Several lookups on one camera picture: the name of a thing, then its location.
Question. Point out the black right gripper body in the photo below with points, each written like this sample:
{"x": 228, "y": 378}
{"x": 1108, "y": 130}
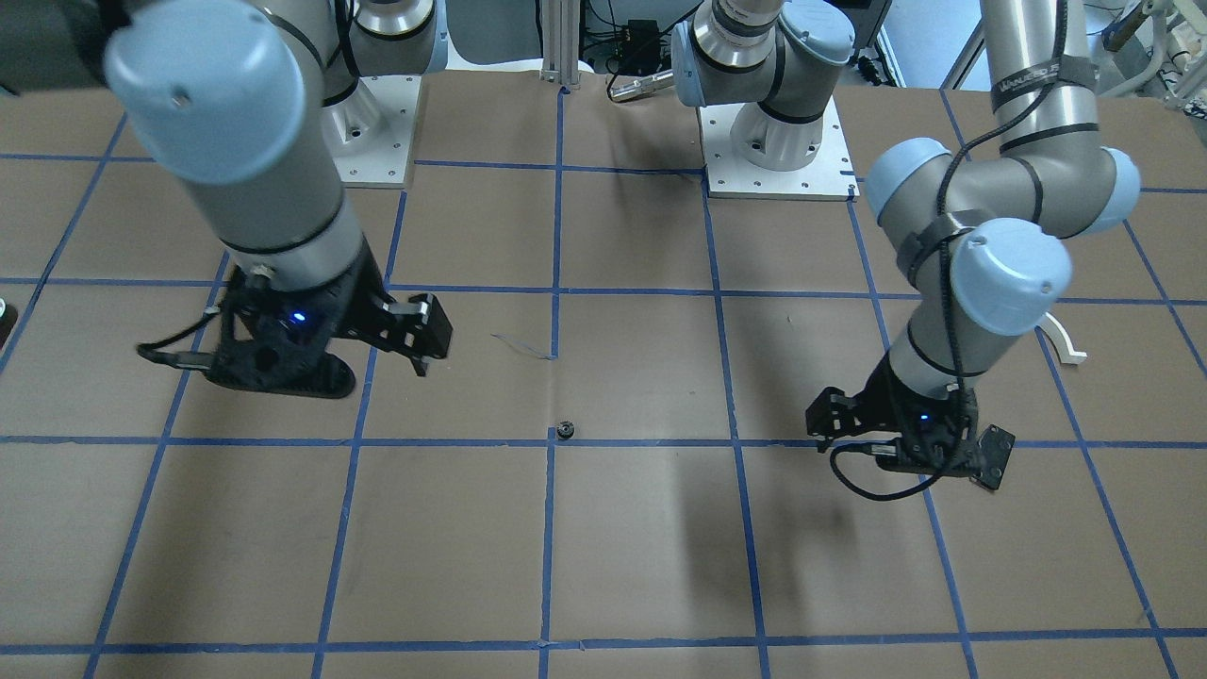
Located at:
{"x": 361, "y": 294}

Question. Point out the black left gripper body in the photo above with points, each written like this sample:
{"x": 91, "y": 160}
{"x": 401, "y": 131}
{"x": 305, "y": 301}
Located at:
{"x": 875, "y": 388}

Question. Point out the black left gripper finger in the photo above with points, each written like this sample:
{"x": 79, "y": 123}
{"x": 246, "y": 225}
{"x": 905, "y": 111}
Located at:
{"x": 834, "y": 415}

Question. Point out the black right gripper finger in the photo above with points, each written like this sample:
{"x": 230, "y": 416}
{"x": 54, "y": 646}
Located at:
{"x": 419, "y": 329}

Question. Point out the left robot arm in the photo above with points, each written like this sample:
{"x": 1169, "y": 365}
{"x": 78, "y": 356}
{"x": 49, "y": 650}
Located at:
{"x": 980, "y": 232}

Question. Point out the black brake pad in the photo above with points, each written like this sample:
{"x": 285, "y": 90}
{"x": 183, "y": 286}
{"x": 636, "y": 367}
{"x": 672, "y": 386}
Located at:
{"x": 994, "y": 448}

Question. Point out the white curved plastic part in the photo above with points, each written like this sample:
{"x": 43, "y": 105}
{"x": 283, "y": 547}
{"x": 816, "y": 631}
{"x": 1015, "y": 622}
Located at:
{"x": 1061, "y": 342}

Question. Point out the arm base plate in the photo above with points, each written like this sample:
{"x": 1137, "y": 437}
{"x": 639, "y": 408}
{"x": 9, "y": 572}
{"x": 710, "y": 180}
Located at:
{"x": 370, "y": 133}
{"x": 748, "y": 155}

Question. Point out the aluminium frame post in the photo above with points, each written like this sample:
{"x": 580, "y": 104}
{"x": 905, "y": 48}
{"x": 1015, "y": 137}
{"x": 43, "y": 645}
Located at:
{"x": 560, "y": 42}

